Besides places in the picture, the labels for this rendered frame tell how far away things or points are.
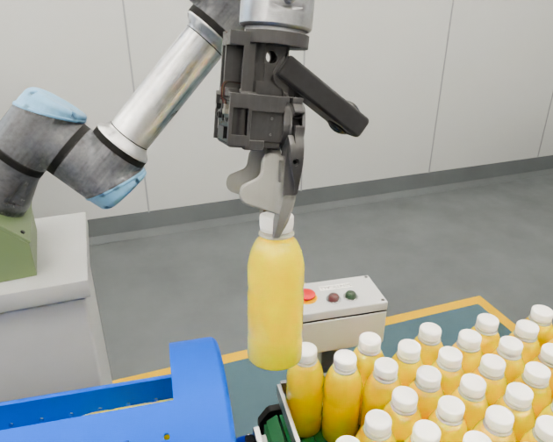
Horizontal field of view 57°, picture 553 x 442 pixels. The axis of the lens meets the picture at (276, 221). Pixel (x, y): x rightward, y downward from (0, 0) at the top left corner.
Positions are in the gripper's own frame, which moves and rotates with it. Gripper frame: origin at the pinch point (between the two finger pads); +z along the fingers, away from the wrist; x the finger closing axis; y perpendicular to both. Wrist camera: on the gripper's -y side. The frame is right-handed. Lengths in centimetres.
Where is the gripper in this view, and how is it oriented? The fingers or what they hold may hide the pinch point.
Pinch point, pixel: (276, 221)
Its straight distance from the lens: 57.9
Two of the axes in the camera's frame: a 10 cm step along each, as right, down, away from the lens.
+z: -0.9, 9.6, 2.5
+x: 3.1, 2.6, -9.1
